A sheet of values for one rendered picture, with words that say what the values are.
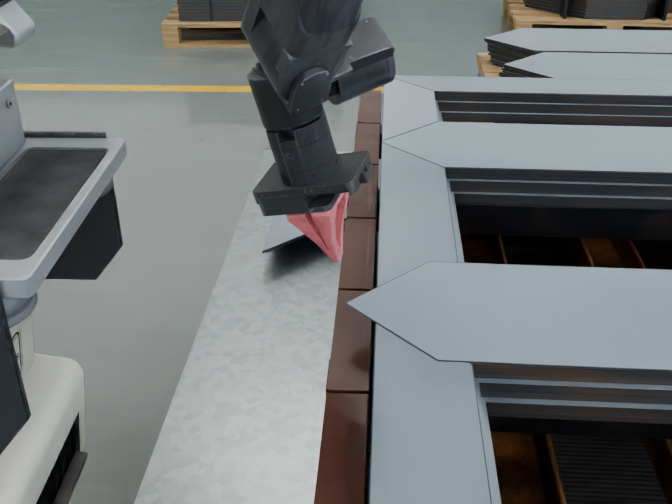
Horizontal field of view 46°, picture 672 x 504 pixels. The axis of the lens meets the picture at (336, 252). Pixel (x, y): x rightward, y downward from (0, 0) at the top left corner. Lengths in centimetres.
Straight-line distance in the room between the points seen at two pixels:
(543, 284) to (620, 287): 8
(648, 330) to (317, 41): 43
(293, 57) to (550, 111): 91
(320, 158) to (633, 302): 36
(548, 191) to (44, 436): 73
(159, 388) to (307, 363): 111
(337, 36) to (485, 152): 61
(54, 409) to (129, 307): 162
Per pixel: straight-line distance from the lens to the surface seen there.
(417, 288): 83
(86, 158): 73
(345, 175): 72
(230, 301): 116
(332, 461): 69
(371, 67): 72
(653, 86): 156
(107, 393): 212
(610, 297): 86
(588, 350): 78
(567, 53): 178
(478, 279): 86
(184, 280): 253
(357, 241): 100
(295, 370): 102
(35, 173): 71
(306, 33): 58
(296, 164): 71
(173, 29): 506
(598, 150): 123
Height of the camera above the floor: 131
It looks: 30 degrees down
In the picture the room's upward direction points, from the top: straight up
